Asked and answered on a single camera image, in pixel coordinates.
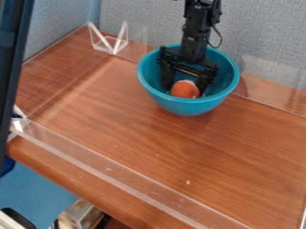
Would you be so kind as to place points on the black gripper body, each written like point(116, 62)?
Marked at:
point(188, 59)

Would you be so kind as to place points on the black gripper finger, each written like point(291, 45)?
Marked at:
point(167, 75)
point(202, 83)

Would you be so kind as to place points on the brown white toy mushroom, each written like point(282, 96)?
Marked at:
point(184, 89)

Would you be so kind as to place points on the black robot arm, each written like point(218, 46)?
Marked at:
point(202, 13)

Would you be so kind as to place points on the blue plastic bowl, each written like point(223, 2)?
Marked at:
point(212, 96)

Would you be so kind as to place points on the clear acrylic back barrier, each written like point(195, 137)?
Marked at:
point(258, 89)

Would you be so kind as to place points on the clear acrylic barrier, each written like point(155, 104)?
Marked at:
point(258, 89)
point(134, 198)

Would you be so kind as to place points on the clear acrylic front barrier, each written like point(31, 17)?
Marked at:
point(134, 198)

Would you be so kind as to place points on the blue cloth object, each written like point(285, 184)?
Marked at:
point(8, 166)

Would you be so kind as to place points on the metal object under table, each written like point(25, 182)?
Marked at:
point(80, 216)

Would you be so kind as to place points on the black white object bottom-left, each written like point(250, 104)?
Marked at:
point(11, 220)

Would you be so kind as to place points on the clear acrylic corner bracket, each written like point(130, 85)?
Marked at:
point(108, 44)

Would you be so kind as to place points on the clear acrylic left bracket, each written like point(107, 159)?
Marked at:
point(17, 122)

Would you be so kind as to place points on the dark blue foreground post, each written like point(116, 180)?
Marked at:
point(15, 19)

